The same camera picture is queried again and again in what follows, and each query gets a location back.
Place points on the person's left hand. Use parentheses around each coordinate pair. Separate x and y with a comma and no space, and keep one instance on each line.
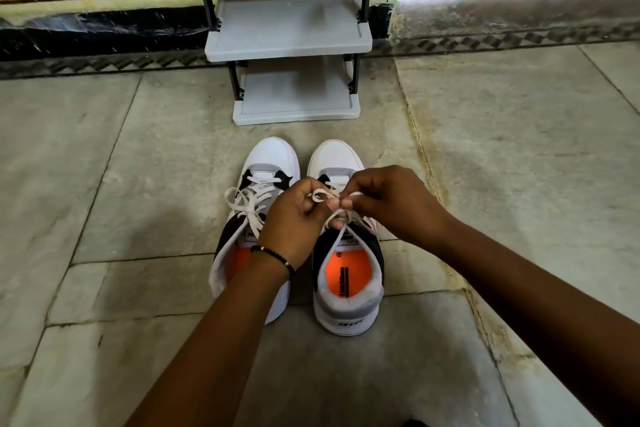
(292,226)

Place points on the person's right hand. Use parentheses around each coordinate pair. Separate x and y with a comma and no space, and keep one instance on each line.
(400,206)

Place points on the person's right thumb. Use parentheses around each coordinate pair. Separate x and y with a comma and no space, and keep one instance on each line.
(353,205)

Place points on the person's left thumb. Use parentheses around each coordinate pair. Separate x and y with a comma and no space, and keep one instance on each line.
(327,196)

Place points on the white shoelace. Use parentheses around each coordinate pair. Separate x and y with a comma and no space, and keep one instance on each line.
(250,204)
(336,214)

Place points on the person's right forearm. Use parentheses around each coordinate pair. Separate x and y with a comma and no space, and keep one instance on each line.
(540,311)

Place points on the person's left forearm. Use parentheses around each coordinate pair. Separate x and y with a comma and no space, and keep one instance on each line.
(220,346)

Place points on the white black sneaker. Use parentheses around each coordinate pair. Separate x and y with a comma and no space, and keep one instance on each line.
(347,301)
(272,154)

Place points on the grey black shoe rack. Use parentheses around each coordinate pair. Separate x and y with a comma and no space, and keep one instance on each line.
(287,29)

